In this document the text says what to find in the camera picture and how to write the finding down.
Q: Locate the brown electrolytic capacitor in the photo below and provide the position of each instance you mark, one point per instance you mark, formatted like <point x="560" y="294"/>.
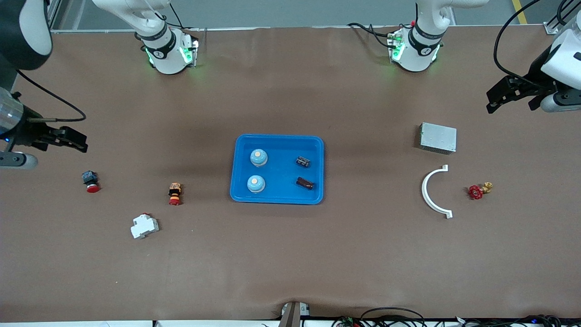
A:
<point x="305" y="183"/>

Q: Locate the table cover mat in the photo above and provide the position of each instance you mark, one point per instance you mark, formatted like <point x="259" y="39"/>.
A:
<point x="290" y="254"/>

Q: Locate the dark printed electrolytic capacitor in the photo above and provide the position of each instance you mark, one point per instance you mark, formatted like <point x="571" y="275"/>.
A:
<point x="303" y="161"/>

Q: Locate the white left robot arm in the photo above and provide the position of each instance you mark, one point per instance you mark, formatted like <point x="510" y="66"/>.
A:
<point x="417" y="45"/>

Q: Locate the metal table clamp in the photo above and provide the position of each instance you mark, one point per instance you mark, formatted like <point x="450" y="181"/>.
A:
<point x="292" y="315"/>

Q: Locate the blue plastic tray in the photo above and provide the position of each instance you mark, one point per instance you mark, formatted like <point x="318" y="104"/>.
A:
<point x="279" y="170"/>

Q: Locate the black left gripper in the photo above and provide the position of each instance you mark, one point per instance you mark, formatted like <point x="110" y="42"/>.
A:
<point x="535" y="76"/>

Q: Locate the orange and red stop button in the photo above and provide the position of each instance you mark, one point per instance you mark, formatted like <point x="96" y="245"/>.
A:
<point x="174" y="193"/>

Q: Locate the red mushroom button black body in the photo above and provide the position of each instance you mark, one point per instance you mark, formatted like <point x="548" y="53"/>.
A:
<point x="90" y="178"/>

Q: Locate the white circuit breaker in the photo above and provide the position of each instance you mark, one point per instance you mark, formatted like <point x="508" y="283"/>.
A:
<point x="144" y="226"/>

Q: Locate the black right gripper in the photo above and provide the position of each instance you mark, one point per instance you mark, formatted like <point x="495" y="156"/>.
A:
<point x="28" y="132"/>

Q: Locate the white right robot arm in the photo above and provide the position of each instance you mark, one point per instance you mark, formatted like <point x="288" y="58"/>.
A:
<point x="159" y="50"/>

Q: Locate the blue dome cap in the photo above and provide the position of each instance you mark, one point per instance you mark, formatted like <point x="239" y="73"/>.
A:
<point x="258" y="157"/>
<point x="256" y="184"/>

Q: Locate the white curved plastic bracket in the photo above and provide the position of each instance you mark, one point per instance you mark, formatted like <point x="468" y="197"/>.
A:
<point x="424" y="190"/>

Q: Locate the aluminium frame profile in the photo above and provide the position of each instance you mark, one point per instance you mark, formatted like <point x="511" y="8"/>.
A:
<point x="550" y="28"/>
<point x="55" y="16"/>

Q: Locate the silver metal box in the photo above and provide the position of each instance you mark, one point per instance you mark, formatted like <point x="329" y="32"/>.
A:
<point x="438" y="137"/>

